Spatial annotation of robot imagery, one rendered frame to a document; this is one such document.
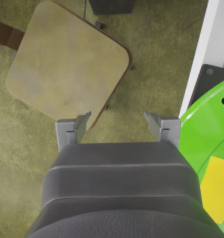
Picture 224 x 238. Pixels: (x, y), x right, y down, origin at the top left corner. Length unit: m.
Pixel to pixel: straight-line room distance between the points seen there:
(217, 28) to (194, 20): 1.01
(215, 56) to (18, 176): 1.64
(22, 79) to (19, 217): 1.56
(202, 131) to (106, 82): 0.46
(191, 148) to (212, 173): 0.03
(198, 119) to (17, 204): 1.85
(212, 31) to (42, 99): 0.55
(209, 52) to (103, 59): 0.36
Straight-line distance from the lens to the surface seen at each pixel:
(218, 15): 0.37
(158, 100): 1.30
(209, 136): 0.20
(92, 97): 0.63
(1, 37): 0.73
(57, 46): 0.65
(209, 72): 0.35
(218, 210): 0.24
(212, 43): 0.36
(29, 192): 1.79
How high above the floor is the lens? 1.23
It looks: 73 degrees down
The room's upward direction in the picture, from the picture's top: 178 degrees counter-clockwise
